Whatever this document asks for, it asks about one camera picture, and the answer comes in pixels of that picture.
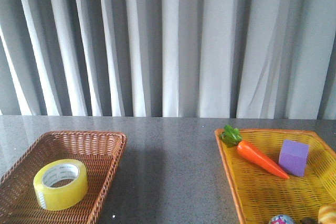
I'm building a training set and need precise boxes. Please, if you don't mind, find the yellow packing tape roll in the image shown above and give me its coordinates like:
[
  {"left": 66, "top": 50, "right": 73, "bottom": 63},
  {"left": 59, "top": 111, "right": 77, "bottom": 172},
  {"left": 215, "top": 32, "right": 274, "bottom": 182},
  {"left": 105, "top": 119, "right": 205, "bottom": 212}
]
[{"left": 33, "top": 159, "right": 89, "bottom": 211}]

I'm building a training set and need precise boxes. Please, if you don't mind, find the grey pleated curtain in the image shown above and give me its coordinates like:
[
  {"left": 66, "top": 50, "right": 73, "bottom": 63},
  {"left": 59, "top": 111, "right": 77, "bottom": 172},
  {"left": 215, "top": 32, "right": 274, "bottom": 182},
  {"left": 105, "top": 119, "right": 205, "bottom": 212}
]
[{"left": 1, "top": 0, "right": 335, "bottom": 120}]

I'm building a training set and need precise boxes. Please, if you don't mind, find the orange toy carrot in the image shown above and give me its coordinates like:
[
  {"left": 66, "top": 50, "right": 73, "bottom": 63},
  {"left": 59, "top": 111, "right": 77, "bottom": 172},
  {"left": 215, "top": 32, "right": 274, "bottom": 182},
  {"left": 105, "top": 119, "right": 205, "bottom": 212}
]
[{"left": 219, "top": 125, "right": 290, "bottom": 179}]

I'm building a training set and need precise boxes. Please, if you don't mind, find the brown wicker basket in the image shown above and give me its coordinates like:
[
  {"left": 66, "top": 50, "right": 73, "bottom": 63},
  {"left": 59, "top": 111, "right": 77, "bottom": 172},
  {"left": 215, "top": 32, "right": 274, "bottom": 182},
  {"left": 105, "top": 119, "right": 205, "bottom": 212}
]
[{"left": 1, "top": 131, "right": 127, "bottom": 223}]

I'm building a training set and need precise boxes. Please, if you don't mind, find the purple foam cube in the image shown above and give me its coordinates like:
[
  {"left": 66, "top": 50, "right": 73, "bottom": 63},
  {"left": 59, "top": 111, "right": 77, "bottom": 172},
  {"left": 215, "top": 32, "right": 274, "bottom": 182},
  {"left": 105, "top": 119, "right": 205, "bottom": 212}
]
[{"left": 278, "top": 140, "right": 309, "bottom": 177}]

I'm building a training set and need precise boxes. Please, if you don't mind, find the colourful patterned ball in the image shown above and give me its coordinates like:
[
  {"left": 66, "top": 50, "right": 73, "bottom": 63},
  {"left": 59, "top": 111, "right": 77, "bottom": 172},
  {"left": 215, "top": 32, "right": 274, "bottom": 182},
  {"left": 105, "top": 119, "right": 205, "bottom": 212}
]
[{"left": 268, "top": 214, "right": 295, "bottom": 224}]

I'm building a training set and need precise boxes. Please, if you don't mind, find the golden bread roll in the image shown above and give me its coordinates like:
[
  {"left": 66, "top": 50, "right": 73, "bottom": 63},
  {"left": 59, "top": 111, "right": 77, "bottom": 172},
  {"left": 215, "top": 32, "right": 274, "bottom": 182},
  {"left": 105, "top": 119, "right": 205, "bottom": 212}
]
[{"left": 318, "top": 203, "right": 336, "bottom": 224}]

